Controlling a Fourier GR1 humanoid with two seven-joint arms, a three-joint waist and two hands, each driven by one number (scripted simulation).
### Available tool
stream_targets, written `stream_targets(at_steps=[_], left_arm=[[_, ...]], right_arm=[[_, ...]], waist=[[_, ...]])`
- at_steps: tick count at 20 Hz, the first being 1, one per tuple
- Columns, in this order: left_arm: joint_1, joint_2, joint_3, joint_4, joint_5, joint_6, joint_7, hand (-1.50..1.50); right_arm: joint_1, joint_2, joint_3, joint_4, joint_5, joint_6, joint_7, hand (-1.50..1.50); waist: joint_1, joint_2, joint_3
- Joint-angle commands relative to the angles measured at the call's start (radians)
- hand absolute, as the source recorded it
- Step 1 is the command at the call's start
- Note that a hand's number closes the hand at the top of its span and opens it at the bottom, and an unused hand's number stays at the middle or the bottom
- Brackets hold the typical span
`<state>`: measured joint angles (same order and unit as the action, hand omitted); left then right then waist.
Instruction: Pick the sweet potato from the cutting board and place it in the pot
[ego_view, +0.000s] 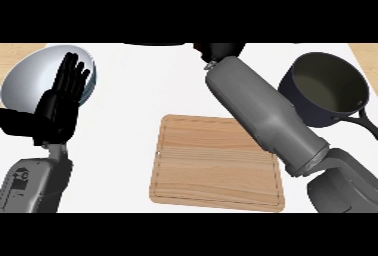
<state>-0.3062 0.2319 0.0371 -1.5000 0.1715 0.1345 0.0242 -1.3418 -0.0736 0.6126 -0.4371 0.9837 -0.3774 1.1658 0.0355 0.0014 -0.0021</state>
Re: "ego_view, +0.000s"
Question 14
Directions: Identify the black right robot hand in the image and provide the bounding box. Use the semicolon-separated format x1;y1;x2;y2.
192;42;247;64

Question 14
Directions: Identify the wooden cutting board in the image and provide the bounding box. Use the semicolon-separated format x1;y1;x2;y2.
148;114;287;213

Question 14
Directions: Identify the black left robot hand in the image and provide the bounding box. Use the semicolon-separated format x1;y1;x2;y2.
0;52;93;147

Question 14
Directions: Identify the silver metal bowl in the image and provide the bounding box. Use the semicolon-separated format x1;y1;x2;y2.
2;44;99;114

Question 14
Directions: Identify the dark blue pot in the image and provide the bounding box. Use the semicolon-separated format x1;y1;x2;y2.
276;51;378;140

